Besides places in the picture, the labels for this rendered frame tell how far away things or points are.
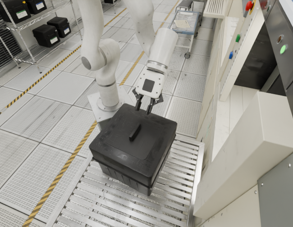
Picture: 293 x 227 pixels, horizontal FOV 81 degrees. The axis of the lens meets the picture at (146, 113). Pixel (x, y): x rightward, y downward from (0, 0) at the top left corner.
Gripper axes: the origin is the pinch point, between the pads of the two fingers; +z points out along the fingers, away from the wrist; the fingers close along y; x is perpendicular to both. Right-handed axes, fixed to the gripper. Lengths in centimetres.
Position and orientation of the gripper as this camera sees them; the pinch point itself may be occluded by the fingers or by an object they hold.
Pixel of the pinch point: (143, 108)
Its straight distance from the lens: 71.0
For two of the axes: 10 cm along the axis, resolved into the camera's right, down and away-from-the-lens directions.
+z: -3.1, 9.4, 1.1
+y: 8.9, 3.3, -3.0
